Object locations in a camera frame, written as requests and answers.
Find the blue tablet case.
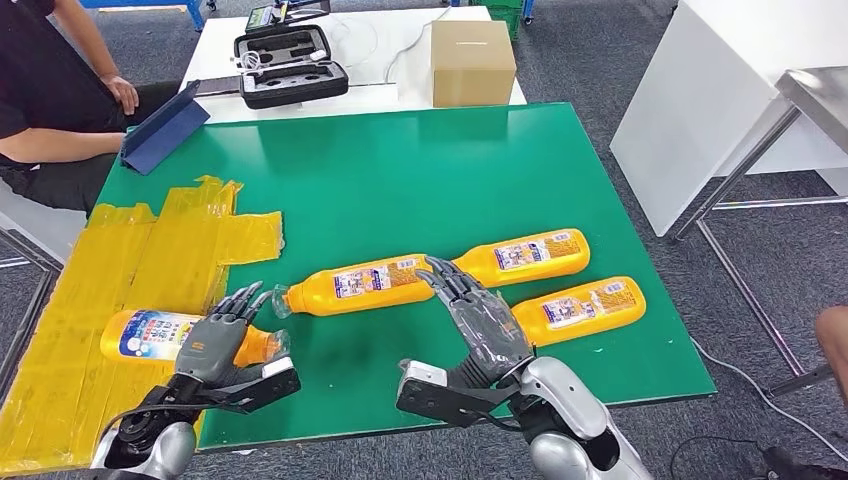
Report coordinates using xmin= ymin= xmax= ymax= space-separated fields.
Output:
xmin=120 ymin=79 xmax=211 ymax=177

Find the dark tablet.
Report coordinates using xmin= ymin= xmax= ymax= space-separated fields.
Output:
xmin=193 ymin=74 xmax=243 ymax=99

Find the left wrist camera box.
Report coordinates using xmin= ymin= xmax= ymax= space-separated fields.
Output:
xmin=198 ymin=356 xmax=303 ymax=415

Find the steel table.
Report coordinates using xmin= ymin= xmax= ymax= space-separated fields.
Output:
xmin=669 ymin=66 xmax=848 ymax=397

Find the blue frame leg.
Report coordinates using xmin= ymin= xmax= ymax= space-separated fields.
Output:
xmin=79 ymin=0 xmax=217 ymax=32

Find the white side table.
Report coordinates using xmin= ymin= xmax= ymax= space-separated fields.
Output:
xmin=178 ymin=5 xmax=528 ymax=125

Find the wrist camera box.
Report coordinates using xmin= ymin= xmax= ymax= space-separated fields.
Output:
xmin=198 ymin=356 xmax=303 ymax=415
xmin=396 ymin=359 xmax=525 ymax=429

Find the yellow taped sheet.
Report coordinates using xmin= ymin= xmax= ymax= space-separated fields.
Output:
xmin=0 ymin=175 xmax=285 ymax=477

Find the thin white table cable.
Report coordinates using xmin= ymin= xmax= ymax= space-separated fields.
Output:
xmin=384 ymin=5 xmax=454 ymax=82

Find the person's leg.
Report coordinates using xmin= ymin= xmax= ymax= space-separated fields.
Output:
xmin=814 ymin=305 xmax=848 ymax=413

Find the orange detergent bottle clear cap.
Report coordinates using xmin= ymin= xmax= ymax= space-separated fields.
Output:
xmin=271 ymin=253 xmax=439 ymax=319
xmin=510 ymin=276 xmax=649 ymax=349
xmin=99 ymin=309 xmax=291 ymax=369
xmin=453 ymin=229 xmax=592 ymax=289

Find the grey metal frame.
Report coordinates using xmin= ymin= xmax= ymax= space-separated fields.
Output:
xmin=0 ymin=228 xmax=64 ymax=392

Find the person's left hand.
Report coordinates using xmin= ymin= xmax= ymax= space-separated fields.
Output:
xmin=100 ymin=74 xmax=140 ymax=116

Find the black floor cable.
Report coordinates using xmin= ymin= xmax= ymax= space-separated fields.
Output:
xmin=665 ymin=433 xmax=763 ymax=480

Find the green plastic crate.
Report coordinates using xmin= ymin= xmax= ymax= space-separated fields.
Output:
xmin=476 ymin=0 xmax=525 ymax=38

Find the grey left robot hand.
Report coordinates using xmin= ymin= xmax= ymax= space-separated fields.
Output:
xmin=173 ymin=281 xmax=274 ymax=392

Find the brown cardboard box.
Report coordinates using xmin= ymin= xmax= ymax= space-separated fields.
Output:
xmin=430 ymin=19 xmax=518 ymax=109

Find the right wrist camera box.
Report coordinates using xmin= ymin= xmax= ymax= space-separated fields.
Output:
xmin=396 ymin=359 xmax=525 ymax=429

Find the white bench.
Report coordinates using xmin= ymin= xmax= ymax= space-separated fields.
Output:
xmin=0 ymin=182 xmax=87 ymax=266

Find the white board panel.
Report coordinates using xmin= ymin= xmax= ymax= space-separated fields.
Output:
xmin=609 ymin=0 xmax=848 ymax=238

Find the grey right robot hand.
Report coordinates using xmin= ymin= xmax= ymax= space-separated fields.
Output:
xmin=414 ymin=256 xmax=535 ymax=374

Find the person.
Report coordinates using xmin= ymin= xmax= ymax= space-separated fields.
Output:
xmin=0 ymin=0 xmax=183 ymax=217

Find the black foam case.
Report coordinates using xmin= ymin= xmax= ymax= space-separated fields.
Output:
xmin=233 ymin=24 xmax=350 ymax=111

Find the white floor cable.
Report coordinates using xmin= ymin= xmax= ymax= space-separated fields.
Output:
xmin=688 ymin=337 xmax=848 ymax=464

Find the black shoe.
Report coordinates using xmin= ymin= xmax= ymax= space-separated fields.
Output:
xmin=760 ymin=445 xmax=848 ymax=480

